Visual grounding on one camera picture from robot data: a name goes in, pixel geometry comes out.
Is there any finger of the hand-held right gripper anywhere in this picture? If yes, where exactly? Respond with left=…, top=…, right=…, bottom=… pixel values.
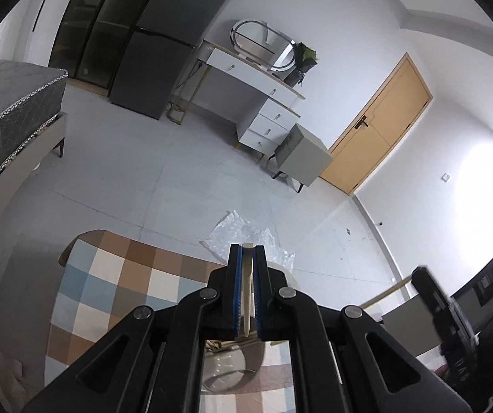
left=411, top=266, right=482, bottom=356

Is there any oval vanity mirror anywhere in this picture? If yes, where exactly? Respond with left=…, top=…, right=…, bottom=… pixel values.
left=229, top=19, right=296, bottom=74

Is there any grey nightstand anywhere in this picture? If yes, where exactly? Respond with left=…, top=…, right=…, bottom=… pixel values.
left=272, top=123, right=333, bottom=192

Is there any white grey utensil holder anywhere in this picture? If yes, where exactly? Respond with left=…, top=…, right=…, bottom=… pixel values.
left=203, top=260, right=299, bottom=394

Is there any tan wooden door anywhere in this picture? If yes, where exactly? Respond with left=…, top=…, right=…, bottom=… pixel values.
left=319, top=52, right=433, bottom=196

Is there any grey side cabinet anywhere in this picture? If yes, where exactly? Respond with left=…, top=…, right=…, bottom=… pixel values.
left=382, top=295, right=443, bottom=358

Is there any dark grey quilted mattress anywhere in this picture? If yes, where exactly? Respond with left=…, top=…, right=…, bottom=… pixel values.
left=0, top=58, right=66, bottom=211

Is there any dark glass door cabinet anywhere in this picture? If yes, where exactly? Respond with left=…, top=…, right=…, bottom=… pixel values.
left=49, top=0, right=174, bottom=91

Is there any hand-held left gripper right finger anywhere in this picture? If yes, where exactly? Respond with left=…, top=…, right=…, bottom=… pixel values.
left=254, top=244, right=473, bottom=413

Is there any clear bubble wrap sheet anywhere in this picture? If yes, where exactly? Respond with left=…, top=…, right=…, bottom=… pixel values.
left=201, top=210, right=296, bottom=274

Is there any white vanity desk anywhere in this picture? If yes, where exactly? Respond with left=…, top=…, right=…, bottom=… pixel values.
left=188, top=39, right=305, bottom=160

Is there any dark grey refrigerator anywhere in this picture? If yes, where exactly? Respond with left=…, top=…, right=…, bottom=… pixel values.
left=109, top=0, right=253, bottom=121

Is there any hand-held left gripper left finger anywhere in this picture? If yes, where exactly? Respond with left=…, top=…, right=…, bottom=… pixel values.
left=23, top=244, right=244, bottom=413

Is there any checked tablecloth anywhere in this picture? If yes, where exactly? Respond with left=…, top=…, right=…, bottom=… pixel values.
left=46, top=230, right=359, bottom=413

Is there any white wardrobe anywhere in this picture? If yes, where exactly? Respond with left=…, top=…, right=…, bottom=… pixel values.
left=0, top=0, right=71, bottom=63

